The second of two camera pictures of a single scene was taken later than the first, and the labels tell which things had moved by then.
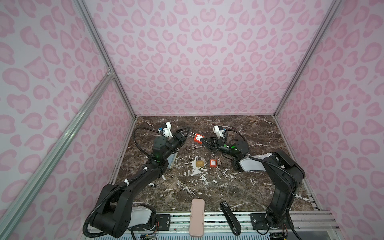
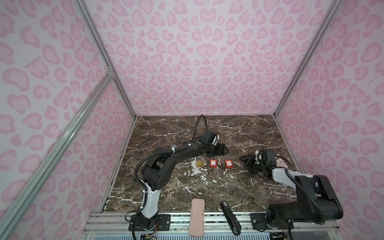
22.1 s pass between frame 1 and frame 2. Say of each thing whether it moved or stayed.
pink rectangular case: stayed
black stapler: stayed
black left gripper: moved
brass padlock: stayed
